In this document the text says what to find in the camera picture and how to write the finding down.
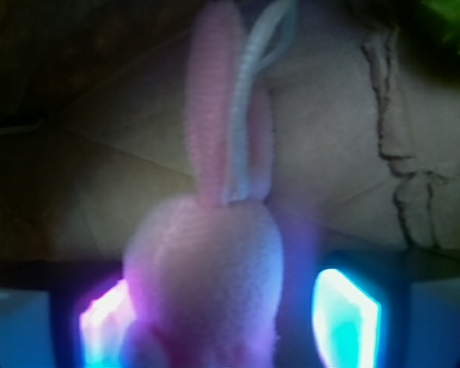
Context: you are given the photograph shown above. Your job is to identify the pink plush bunny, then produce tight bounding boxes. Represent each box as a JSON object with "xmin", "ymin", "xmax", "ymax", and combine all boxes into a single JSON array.
[{"xmin": 121, "ymin": 1, "xmax": 296, "ymax": 367}]

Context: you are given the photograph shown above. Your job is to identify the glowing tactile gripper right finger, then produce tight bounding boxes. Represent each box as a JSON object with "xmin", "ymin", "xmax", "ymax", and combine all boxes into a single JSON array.
[{"xmin": 310, "ymin": 248, "xmax": 460, "ymax": 368}]

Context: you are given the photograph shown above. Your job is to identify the green plush toy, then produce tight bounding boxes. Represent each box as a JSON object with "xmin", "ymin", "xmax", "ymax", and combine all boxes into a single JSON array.
[{"xmin": 421, "ymin": 0, "xmax": 460, "ymax": 55}]

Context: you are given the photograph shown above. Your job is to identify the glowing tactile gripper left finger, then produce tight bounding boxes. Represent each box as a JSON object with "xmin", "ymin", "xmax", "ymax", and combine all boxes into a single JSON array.
[{"xmin": 0, "ymin": 268, "xmax": 139, "ymax": 368}]

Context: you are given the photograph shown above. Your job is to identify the brown paper bag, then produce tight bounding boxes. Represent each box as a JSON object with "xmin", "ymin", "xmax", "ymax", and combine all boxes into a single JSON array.
[{"xmin": 0, "ymin": 1, "xmax": 460, "ymax": 263}]

